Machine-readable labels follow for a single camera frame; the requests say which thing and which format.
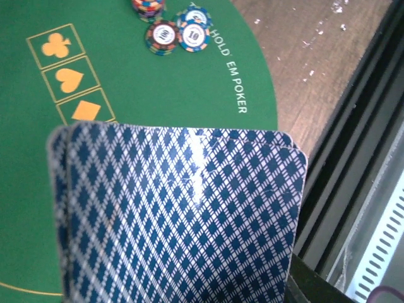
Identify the blue green chip under ten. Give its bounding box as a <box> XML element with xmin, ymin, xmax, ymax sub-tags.
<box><xmin>175</xmin><ymin>6</ymin><xmax>213</xmax><ymax>27</ymax></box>

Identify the black aluminium frame rail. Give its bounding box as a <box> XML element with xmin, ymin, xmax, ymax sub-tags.
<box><xmin>295</xmin><ymin>1</ymin><xmax>403</xmax><ymax>276</ymax></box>

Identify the round green poker mat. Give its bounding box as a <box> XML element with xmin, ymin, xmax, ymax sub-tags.
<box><xmin>1</xmin><ymin>1</ymin><xmax>278</xmax><ymax>302</ymax></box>

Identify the black orange hundred chip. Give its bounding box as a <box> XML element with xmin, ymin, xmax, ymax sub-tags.
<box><xmin>145</xmin><ymin>20</ymin><xmax>179</xmax><ymax>56</ymax></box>

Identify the grey card deck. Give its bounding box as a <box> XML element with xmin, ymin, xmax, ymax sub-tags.
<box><xmin>47</xmin><ymin>121</ymin><xmax>307</xmax><ymax>302</ymax></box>

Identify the blue orange ten chip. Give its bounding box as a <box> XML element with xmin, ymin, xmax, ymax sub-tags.
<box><xmin>179</xmin><ymin>20</ymin><xmax>210</xmax><ymax>52</ymax></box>

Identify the red five chip stack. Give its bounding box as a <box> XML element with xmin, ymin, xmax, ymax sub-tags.
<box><xmin>131</xmin><ymin>0</ymin><xmax>166</xmax><ymax>23</ymax></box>

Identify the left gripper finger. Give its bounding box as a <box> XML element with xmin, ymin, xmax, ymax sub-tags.
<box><xmin>285</xmin><ymin>254</ymin><xmax>353</xmax><ymax>303</ymax></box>

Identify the light blue slotted strip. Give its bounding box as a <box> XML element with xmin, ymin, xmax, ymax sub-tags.
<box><xmin>346</xmin><ymin>177</ymin><xmax>403</xmax><ymax>302</ymax></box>

